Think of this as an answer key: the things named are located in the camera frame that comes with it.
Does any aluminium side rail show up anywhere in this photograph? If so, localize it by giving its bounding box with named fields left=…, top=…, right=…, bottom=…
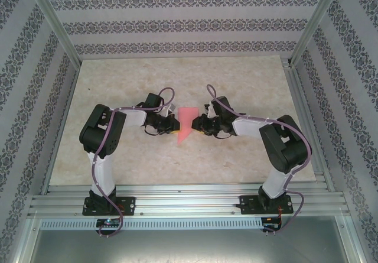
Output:
left=41, top=63, right=81, bottom=194
left=282, top=57, right=336, bottom=192

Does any thin black cable loop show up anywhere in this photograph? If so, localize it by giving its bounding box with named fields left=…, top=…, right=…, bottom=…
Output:
left=214, top=130, right=234, bottom=140
left=144, top=124, right=162, bottom=136

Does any aluminium mounting rail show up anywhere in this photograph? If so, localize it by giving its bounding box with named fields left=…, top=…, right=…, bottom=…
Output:
left=28, top=183, right=352, bottom=219

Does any grey slotted cable duct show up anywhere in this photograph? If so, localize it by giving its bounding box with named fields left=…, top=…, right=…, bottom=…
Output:
left=40, top=217, right=263, bottom=230

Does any aluminium lower frame beam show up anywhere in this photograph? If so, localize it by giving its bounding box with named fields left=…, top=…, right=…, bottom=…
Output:
left=339, top=215, right=366, bottom=263
left=16, top=217, right=41, bottom=263

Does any aluminium frame post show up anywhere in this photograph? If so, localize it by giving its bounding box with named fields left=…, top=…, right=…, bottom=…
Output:
left=25, top=0, right=83, bottom=66
left=291, top=0, right=347, bottom=66

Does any pink paper sheet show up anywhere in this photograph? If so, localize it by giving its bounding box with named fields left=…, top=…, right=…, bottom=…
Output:
left=178, top=107, right=199, bottom=145

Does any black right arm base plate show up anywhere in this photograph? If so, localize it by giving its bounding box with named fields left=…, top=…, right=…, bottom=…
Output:
left=239, top=194, right=294, bottom=216

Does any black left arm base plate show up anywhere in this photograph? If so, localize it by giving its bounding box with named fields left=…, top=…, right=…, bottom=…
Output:
left=83, top=196, right=136, bottom=216

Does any grey sheet metal panel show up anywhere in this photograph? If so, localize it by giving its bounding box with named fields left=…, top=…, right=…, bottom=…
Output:
left=26, top=229, right=360, bottom=263

